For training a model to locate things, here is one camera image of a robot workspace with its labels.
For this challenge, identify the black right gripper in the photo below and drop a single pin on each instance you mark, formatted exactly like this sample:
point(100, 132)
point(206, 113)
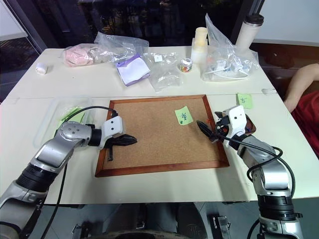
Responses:
point(221, 128)

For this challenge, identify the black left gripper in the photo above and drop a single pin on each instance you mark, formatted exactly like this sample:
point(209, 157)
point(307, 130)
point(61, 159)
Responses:
point(112, 142)

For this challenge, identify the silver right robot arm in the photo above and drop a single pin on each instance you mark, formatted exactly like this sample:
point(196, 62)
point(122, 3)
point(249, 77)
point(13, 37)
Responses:
point(271, 174)

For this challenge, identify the bare person forearm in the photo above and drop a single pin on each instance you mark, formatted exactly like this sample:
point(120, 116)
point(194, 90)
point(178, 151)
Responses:
point(300, 81)

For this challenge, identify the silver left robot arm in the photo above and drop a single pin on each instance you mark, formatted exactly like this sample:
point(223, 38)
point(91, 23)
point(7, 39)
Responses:
point(49, 154)

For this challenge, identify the green sticky note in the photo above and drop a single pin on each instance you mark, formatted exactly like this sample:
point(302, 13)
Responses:
point(185, 115)
point(244, 100)

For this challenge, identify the small jar of pushpins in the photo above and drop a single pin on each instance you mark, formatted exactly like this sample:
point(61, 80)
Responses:
point(185, 65)

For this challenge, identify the clear plastic box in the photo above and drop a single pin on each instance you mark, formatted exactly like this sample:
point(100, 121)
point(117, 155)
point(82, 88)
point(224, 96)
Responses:
point(48, 113)

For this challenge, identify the wood framed cork board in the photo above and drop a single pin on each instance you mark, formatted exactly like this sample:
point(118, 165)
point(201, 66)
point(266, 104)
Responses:
point(154, 139)

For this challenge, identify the green sticky notes stack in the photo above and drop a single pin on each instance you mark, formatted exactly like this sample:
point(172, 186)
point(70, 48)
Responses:
point(72, 115)

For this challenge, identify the small clear plastic bag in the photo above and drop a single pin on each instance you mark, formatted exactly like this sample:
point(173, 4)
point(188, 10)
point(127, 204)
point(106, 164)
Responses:
point(165, 81)

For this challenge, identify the clear tape strip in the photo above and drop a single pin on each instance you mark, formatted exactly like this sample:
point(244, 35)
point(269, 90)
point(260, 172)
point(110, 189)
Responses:
point(269, 91)

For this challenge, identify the large clear bag with items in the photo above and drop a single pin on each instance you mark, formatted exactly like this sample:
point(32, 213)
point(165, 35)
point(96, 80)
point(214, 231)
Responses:
point(224, 57)

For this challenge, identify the white plastic container stack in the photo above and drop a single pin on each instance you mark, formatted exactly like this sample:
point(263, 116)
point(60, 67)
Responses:
point(200, 47)

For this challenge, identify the purple white paper packet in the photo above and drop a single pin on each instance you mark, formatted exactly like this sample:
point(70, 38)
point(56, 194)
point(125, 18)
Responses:
point(133, 71)

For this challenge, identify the clear bag with white label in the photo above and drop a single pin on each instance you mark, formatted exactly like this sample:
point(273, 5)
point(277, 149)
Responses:
point(162, 61)

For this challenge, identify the white tumbler with black lid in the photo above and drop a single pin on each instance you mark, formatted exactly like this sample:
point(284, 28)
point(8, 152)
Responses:
point(248, 32)

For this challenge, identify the pink item in bag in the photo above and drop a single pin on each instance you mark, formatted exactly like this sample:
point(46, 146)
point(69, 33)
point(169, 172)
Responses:
point(76, 56)

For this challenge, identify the crumpled clear plastic bag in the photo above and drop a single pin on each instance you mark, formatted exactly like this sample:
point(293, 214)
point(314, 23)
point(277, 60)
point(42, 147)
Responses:
point(119, 44)

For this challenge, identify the white tape roll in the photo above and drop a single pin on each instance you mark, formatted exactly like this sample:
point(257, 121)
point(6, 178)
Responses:
point(41, 68)

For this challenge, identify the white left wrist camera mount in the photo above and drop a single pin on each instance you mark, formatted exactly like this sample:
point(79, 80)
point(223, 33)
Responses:
point(113, 127)

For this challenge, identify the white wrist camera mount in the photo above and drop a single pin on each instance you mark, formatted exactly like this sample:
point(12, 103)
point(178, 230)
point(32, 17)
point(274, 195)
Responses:
point(113, 127)
point(236, 117)

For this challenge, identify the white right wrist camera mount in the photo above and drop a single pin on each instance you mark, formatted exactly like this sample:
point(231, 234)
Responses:
point(236, 117)

